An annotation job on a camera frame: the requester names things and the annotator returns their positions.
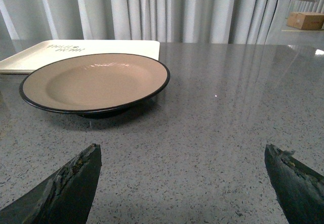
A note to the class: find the white rectangular bear tray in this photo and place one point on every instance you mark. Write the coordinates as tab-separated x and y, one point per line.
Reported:
51	51

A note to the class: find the grey pleated curtain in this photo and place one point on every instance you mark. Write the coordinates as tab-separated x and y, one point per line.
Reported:
189	21

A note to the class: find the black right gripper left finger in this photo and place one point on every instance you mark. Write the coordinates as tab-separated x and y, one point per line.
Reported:
66	196

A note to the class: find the beige plate with black rim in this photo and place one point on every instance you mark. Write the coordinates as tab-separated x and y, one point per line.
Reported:
96	85

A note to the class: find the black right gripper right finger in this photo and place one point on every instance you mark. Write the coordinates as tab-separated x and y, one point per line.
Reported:
298	188

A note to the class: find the brown cardboard box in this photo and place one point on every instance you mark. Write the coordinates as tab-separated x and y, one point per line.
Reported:
305	20

